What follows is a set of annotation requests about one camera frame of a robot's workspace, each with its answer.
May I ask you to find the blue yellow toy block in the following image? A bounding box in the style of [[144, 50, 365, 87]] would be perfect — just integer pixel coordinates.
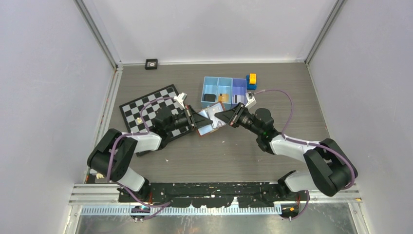
[[246, 73, 257, 90]]

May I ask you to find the orange card in bin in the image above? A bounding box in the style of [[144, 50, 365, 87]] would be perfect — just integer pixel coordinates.
[[218, 93, 230, 103]]

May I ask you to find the black white chessboard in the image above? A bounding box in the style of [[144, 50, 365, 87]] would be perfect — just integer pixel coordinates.
[[119, 84, 194, 143]]

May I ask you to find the small black square box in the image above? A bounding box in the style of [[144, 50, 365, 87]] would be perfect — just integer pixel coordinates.
[[145, 58, 158, 70]]

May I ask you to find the light blue middle bin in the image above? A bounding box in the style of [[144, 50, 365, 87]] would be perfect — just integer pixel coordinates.
[[217, 77, 232, 110]]

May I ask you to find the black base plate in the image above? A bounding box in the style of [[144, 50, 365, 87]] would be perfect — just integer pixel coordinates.
[[118, 182, 307, 208]]

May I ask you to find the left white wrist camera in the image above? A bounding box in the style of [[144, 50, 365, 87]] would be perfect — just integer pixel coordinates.
[[173, 93, 187, 109]]

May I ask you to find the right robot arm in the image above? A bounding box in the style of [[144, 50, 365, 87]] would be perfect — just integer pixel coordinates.
[[215, 103, 358, 200]]

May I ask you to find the light blue bin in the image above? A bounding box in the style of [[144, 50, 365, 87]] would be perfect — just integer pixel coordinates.
[[217, 77, 232, 110], [201, 77, 218, 108]]

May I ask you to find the purple right bin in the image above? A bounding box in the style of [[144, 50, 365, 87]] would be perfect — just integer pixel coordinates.
[[230, 78, 247, 108]]

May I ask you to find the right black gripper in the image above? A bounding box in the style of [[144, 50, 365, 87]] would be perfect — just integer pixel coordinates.
[[214, 102, 262, 137]]

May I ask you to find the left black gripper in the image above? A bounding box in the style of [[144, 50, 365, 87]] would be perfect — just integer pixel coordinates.
[[166, 105, 213, 133]]

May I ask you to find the silver black card in bin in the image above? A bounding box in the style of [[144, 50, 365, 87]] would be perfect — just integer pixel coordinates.
[[233, 95, 245, 104]]

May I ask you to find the light blue left bin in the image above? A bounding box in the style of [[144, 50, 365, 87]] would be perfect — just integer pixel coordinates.
[[201, 77, 218, 108]]

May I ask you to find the brown leather card holder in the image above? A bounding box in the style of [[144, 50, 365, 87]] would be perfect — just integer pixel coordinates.
[[198, 102, 226, 136]]

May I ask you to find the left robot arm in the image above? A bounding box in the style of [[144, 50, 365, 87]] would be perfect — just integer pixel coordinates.
[[87, 105, 213, 202]]

